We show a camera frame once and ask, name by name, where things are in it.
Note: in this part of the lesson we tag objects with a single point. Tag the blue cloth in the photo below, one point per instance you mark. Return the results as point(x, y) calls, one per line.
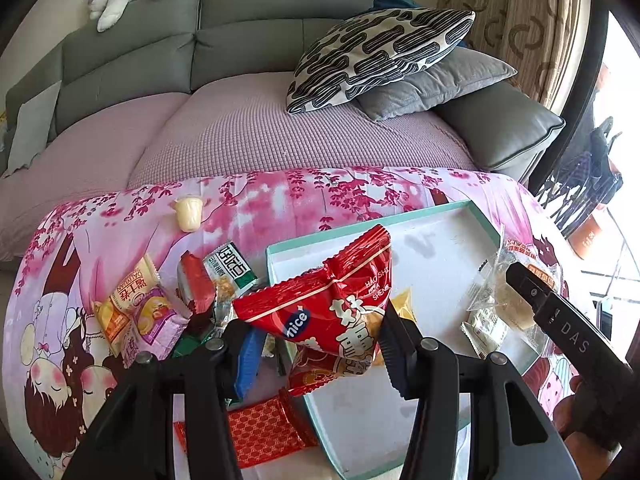
point(395, 1)

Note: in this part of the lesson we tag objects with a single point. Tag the orange beige cake packet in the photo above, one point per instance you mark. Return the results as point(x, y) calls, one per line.
point(122, 300)

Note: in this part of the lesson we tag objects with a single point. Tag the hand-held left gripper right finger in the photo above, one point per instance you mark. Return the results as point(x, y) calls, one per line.
point(395, 355)

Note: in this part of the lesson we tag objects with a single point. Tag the large red snack packet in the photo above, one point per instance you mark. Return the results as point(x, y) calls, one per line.
point(325, 305)

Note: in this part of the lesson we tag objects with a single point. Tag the purple swiss roll packet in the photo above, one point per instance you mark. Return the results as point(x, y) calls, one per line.
point(155, 325)

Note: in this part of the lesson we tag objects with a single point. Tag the yellow pudding cup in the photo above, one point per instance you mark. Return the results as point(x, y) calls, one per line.
point(190, 215)

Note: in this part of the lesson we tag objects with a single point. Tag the yellow cellophane packet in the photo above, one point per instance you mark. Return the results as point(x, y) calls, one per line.
point(406, 305)

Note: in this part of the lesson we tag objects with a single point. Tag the small white clear packet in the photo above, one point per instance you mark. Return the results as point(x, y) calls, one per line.
point(482, 332)

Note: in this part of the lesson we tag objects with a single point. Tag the orange pot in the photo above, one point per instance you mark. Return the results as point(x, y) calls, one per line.
point(590, 240)

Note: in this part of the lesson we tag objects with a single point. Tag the grey green sofa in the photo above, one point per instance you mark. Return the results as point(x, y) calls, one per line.
point(240, 10)

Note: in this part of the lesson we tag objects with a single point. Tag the beige patterned curtain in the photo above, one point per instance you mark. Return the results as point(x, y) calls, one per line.
point(515, 20)

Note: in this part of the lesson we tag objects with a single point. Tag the pink printed blanket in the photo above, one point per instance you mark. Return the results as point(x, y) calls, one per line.
point(100, 240)

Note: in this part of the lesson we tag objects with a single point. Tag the small plain red packet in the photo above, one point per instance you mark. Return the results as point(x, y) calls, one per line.
point(196, 280)

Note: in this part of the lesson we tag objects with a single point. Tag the person's right hand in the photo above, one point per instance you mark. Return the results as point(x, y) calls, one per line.
point(564, 412)

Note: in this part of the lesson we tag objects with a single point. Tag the purple textured sofa cover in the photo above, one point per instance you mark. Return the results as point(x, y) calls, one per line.
point(275, 130)

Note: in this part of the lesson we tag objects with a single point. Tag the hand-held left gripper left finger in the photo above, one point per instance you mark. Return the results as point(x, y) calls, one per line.
point(247, 360)

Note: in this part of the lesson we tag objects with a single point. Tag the green white cracker packet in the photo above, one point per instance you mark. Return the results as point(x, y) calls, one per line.
point(232, 267)

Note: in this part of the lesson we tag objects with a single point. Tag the grey pillow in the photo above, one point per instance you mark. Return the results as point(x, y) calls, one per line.
point(440, 85)

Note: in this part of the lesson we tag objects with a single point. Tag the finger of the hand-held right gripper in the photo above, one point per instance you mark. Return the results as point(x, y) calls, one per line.
point(560, 315)

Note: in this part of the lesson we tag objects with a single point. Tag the black balcony rack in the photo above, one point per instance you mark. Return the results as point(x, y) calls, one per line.
point(600, 160)

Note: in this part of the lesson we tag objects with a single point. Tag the pale grey cushion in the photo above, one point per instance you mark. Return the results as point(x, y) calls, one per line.
point(32, 130)

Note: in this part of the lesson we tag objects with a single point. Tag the teal shallow box tray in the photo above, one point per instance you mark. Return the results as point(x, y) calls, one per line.
point(440, 245)

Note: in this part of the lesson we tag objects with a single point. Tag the clear round pastry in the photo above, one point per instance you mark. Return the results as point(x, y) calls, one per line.
point(505, 300)

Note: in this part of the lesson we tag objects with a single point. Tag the red lattice patterned packet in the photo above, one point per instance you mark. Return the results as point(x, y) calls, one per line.
point(265, 430)

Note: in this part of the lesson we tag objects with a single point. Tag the black white patterned pillow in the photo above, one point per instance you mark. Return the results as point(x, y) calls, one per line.
point(380, 50)

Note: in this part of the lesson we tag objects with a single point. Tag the dark green packet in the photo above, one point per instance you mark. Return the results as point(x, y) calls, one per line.
point(192, 345)

